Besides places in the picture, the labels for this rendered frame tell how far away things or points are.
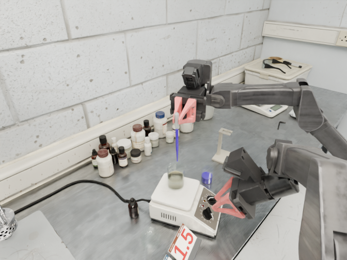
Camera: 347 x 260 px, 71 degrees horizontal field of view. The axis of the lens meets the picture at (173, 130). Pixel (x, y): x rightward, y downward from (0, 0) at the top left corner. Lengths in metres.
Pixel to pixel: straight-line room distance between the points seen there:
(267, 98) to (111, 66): 0.59
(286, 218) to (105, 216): 0.55
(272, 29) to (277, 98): 1.24
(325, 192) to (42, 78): 0.81
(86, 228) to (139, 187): 0.21
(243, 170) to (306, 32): 1.43
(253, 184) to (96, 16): 0.73
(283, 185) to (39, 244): 0.64
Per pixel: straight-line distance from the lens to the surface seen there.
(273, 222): 0.83
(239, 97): 0.72
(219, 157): 1.00
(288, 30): 1.90
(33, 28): 0.87
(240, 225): 0.79
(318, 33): 1.84
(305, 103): 0.73
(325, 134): 0.81
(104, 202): 0.85
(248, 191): 0.56
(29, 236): 0.84
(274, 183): 0.56
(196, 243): 0.73
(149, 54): 1.11
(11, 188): 0.96
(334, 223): 0.28
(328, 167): 0.29
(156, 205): 0.73
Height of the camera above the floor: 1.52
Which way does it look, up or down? 32 degrees down
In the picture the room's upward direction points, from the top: straight up
